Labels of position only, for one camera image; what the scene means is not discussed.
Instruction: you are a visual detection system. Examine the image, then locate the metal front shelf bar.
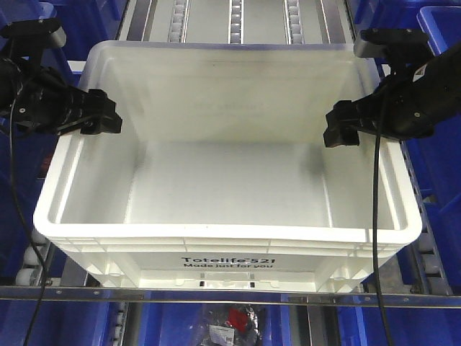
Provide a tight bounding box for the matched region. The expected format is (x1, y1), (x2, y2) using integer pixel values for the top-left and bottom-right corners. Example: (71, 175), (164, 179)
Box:
(0, 286), (461, 309)

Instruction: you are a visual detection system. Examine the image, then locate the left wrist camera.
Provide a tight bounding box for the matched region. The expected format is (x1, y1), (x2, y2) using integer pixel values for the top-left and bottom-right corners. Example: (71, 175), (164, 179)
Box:
(1, 18), (67, 49)

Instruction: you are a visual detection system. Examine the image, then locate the white plastic tote bin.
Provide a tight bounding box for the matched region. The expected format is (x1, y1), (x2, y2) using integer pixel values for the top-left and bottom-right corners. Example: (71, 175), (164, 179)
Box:
(33, 41), (422, 293)

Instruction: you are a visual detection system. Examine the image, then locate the black right cable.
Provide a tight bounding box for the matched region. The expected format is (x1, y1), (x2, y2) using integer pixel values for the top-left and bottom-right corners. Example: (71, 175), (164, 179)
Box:
(370, 93), (395, 346)

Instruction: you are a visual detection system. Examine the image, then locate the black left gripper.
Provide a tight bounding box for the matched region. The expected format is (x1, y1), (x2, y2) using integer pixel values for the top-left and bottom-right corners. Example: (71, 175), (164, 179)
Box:
(1, 57), (122, 136)

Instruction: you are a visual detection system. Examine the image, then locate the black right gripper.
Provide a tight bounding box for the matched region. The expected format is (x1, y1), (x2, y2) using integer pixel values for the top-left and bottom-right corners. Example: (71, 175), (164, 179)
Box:
(323, 46), (460, 148)

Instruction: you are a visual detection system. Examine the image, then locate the bagged black red item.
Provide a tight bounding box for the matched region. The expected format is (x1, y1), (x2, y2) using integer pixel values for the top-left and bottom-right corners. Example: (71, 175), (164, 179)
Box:
(200, 304), (267, 345)

